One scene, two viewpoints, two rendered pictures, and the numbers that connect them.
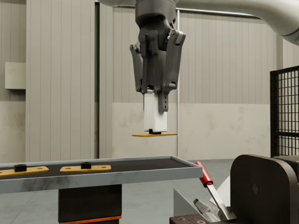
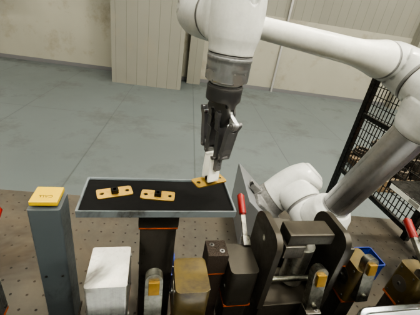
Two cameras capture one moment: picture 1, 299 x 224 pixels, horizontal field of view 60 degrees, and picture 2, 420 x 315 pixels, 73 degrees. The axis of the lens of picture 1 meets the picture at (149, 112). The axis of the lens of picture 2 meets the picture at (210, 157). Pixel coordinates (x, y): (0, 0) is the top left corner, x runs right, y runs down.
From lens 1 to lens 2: 36 cm
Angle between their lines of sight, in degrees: 29
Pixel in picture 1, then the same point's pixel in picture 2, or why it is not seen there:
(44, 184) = (130, 214)
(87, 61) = not seen: outside the picture
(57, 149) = (144, 57)
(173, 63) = (227, 145)
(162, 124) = (214, 177)
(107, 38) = not seen: outside the picture
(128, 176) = (183, 214)
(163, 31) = (225, 117)
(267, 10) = (351, 62)
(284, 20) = (369, 70)
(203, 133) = (308, 61)
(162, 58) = (221, 134)
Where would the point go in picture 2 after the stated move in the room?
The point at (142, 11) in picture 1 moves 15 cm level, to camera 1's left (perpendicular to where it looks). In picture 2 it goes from (210, 97) to (139, 84)
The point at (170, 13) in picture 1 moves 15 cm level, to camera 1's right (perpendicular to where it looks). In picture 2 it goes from (234, 102) to (307, 115)
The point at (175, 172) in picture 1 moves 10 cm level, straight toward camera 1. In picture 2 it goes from (215, 213) to (205, 242)
